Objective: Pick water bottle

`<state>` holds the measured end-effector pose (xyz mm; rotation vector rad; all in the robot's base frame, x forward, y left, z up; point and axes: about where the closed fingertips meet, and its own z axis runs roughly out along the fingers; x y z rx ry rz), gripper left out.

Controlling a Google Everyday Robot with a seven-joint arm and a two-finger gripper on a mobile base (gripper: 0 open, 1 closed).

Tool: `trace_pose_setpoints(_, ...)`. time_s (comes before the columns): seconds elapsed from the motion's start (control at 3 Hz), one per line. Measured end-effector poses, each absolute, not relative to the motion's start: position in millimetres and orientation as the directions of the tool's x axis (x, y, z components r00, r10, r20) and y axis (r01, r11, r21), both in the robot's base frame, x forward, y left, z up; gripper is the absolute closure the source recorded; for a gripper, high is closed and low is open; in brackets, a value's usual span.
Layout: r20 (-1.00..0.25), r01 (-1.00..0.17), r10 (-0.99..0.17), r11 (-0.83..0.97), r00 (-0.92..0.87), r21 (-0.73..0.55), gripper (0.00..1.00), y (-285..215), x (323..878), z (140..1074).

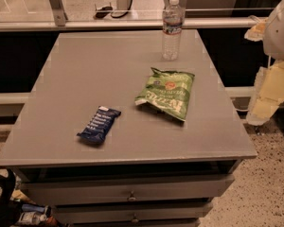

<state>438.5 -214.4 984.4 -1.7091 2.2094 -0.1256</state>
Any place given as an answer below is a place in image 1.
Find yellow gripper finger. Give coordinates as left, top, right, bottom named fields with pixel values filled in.
left=246, top=61, right=284, bottom=126
left=244, top=20, right=266, bottom=42

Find clear plastic water bottle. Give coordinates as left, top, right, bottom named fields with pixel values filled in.
left=162, top=0, right=184, bottom=61

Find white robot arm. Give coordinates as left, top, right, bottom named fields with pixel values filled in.
left=244, top=0, right=284, bottom=126

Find green chips bag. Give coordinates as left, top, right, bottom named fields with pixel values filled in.
left=134, top=67, right=195, bottom=122

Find top grey drawer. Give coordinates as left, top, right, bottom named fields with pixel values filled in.
left=21, top=174, right=235, bottom=205

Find grey drawer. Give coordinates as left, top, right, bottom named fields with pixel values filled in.
left=21, top=174, right=235, bottom=205
left=53, top=202, right=212, bottom=224

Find white floor appliance base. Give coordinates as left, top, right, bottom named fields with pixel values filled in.
left=94, top=0, right=133, bottom=19

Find grey drawer cabinet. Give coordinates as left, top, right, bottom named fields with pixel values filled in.
left=0, top=29, right=257, bottom=227

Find blue snack bar wrapper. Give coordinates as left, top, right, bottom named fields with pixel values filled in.
left=78, top=106, right=121, bottom=144

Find bottles on floor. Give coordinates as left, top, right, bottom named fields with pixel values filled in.
left=15, top=203, right=51, bottom=226

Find black bag on floor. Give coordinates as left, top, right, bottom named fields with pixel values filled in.
left=0, top=169, right=21, bottom=227

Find metal railing frame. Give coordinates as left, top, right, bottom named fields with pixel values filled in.
left=0, top=0, right=257, bottom=105

